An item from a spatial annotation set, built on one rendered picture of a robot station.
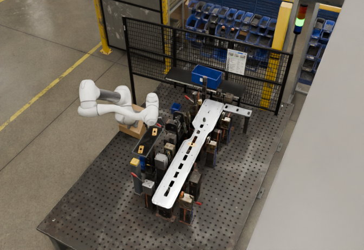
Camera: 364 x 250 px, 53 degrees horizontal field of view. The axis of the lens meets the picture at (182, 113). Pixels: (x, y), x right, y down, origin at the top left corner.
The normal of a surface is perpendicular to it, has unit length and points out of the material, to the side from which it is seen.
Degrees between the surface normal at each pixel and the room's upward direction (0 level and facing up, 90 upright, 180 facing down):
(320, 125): 0
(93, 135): 0
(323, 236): 0
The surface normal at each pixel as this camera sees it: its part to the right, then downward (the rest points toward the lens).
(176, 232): 0.00, -0.71
